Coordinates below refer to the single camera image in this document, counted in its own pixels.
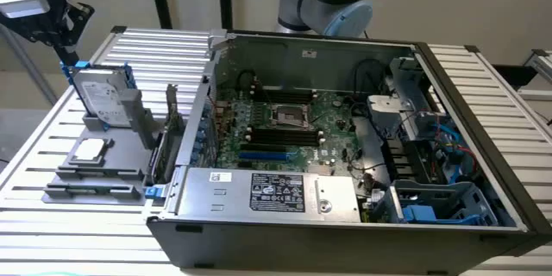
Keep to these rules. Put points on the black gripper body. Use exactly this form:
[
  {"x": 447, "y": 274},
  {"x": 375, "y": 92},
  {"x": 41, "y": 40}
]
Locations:
[{"x": 41, "y": 28}]

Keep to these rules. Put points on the hard disk with blue carrier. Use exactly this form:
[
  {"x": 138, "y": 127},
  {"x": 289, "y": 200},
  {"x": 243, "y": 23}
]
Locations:
[{"x": 102, "y": 98}]

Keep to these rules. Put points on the blue disk bay latch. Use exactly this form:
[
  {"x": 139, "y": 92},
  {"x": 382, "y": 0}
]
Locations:
[{"x": 418, "y": 214}]

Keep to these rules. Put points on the grey disk bay cage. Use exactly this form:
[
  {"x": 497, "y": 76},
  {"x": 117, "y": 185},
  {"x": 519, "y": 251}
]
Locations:
[{"x": 449, "y": 201}]

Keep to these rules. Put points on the silver CPU chip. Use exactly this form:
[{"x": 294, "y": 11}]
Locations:
[{"x": 89, "y": 150}]

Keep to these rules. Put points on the grey parts rack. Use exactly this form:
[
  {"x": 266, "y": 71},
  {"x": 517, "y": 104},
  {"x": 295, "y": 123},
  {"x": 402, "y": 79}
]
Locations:
[{"x": 117, "y": 153}]

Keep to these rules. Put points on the blue case latch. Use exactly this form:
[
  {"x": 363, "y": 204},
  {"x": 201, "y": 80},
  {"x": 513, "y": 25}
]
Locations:
[{"x": 154, "y": 192}]

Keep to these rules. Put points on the black RAM slot bank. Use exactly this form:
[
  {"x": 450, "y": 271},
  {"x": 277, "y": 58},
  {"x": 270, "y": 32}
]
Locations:
[
  {"x": 287, "y": 136},
  {"x": 289, "y": 95}
]

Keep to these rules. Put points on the CPU socket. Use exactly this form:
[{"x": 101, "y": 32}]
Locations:
[{"x": 289, "y": 113}]

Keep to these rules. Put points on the blue expansion slot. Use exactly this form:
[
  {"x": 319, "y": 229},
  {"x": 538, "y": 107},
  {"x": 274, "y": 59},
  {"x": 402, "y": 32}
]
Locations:
[{"x": 263, "y": 156}]

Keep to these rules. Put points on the black expansion slot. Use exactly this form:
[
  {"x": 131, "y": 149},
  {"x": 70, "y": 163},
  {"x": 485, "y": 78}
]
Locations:
[{"x": 257, "y": 164}]

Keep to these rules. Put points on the silver power supply unit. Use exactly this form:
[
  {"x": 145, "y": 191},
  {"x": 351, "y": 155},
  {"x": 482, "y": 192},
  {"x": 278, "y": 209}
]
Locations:
[{"x": 225, "y": 198}]

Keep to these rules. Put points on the green motherboard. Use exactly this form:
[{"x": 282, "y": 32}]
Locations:
[{"x": 302, "y": 156}]

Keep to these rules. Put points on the small chipset heat sink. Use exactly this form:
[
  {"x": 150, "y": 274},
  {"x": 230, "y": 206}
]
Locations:
[{"x": 323, "y": 170}]

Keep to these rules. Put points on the black open PC case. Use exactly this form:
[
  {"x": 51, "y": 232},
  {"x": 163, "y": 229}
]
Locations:
[{"x": 302, "y": 243}]

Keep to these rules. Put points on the black fan shroud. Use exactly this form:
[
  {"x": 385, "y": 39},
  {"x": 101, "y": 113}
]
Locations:
[{"x": 410, "y": 163}]

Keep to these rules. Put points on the graphics card with metal bracket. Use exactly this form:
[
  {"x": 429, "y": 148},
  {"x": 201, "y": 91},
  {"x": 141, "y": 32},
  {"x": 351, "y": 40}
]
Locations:
[{"x": 166, "y": 146}]

